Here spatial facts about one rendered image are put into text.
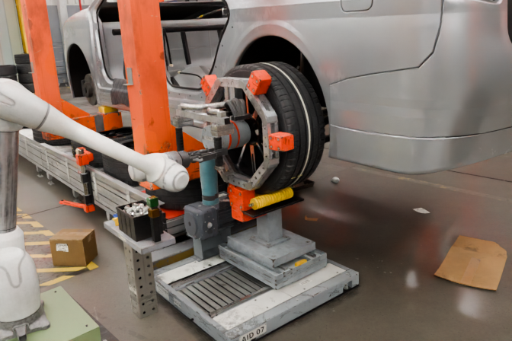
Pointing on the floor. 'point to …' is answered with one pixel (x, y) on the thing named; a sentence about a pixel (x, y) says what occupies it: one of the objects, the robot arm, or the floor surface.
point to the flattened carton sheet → (474, 263)
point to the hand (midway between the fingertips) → (218, 151)
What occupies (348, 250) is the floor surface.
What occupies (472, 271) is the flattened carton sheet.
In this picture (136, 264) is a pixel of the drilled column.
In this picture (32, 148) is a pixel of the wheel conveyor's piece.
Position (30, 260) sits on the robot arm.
